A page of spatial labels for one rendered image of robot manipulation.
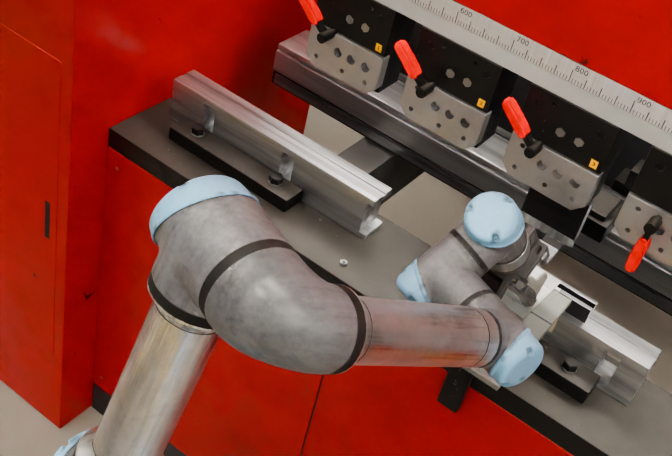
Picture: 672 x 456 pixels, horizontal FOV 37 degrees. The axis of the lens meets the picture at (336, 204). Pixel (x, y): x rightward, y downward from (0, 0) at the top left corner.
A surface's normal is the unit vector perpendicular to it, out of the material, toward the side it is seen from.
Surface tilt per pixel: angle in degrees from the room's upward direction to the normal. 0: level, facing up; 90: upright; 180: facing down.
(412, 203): 0
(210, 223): 30
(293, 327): 58
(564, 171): 90
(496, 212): 41
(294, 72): 90
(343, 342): 64
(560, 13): 90
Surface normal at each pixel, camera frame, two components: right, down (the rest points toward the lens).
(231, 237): -0.10, -0.65
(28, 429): 0.19, -0.76
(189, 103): -0.58, 0.42
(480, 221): -0.27, -0.33
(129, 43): 0.79, 0.49
